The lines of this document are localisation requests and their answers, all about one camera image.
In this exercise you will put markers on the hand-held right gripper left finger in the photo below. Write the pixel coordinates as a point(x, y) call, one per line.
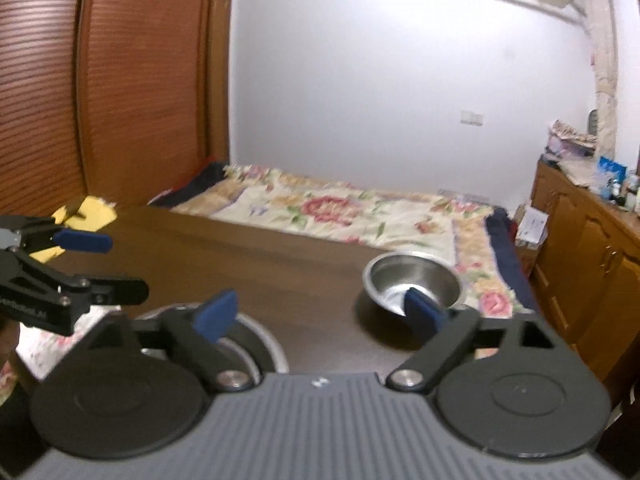
point(216, 316)

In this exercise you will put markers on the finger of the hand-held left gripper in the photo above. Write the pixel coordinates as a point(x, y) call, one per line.
point(82, 243)
point(112, 291)

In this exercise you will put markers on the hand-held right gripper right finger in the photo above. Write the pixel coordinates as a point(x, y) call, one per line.
point(425, 316)

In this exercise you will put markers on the small steel bowl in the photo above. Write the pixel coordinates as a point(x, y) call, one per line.
point(400, 280)

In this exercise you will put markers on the large floral tray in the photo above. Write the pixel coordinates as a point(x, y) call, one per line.
point(40, 351)

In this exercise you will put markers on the large steel bowl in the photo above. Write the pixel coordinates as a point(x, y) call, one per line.
point(274, 351)

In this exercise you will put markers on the yellow plush cushion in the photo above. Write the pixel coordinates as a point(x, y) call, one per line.
point(95, 212)

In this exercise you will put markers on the dark blue cloth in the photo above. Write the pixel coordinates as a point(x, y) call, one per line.
point(505, 255)

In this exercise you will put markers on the floral blanket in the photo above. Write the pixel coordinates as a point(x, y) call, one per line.
point(325, 210)

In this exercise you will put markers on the wooden cabinet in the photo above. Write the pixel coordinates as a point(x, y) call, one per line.
point(575, 260)

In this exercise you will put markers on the wooden louvered wardrobe door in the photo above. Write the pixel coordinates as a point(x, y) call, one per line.
point(145, 85)
point(35, 85)

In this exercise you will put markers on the clear plastic bag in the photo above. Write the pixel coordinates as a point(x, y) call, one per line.
point(580, 172)

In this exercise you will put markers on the patterned bag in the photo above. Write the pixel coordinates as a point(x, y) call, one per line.
point(570, 139)

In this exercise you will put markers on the blue packet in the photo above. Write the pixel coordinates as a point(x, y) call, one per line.
point(611, 170)

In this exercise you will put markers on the group of small bottles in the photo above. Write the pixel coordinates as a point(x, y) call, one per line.
point(627, 191)

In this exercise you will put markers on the pale patterned curtain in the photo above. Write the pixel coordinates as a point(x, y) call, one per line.
point(605, 60)

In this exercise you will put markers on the white wall socket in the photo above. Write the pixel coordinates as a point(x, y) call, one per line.
point(471, 118)

